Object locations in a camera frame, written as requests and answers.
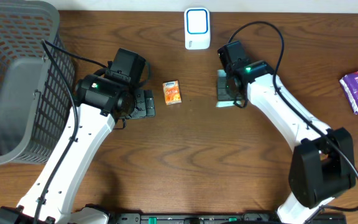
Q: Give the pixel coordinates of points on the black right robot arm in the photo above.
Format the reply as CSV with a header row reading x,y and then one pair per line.
x,y
322,165

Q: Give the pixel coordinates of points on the teal wet wipes pack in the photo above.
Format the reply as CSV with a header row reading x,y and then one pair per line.
x,y
224,104

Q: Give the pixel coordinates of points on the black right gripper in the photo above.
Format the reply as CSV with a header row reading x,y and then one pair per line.
x,y
223,90

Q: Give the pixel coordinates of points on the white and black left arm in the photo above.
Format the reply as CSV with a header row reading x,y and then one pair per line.
x,y
101,102

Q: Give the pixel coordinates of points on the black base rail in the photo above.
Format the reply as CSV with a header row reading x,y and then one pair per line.
x,y
135,218

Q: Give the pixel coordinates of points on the white barcode scanner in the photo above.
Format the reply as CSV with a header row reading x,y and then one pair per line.
x,y
197,28

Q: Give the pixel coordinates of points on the grey plastic mesh basket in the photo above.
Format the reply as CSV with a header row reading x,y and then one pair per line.
x,y
34,104

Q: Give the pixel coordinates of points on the orange tissue pack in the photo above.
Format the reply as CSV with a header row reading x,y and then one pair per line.
x,y
171,92

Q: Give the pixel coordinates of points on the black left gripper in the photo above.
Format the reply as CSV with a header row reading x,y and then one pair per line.
x,y
148,103

